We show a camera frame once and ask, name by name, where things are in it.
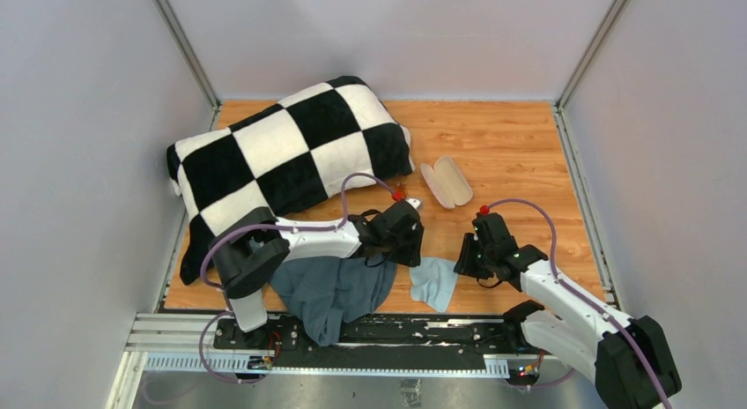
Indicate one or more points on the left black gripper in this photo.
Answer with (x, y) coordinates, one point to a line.
(410, 256)

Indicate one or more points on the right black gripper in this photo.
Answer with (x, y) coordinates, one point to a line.
(466, 265)

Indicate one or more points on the light blue cleaning cloth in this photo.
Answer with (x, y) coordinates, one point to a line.
(433, 282)

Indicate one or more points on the pink glasses case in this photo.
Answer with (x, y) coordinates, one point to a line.
(447, 183)

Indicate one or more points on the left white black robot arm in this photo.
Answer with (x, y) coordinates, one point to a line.
(249, 253)

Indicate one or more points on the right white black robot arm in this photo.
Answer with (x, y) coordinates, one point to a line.
(627, 359)

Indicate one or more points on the grey blue crumpled garment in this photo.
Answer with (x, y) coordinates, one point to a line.
(327, 292)

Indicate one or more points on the black white checkered pillow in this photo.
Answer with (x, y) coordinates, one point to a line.
(294, 154)

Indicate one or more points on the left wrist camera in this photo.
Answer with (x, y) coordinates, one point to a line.
(400, 196)

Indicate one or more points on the black mounting base plate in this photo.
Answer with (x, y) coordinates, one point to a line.
(387, 342)

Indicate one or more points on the aluminium frame rail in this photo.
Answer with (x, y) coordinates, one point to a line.
(177, 343)

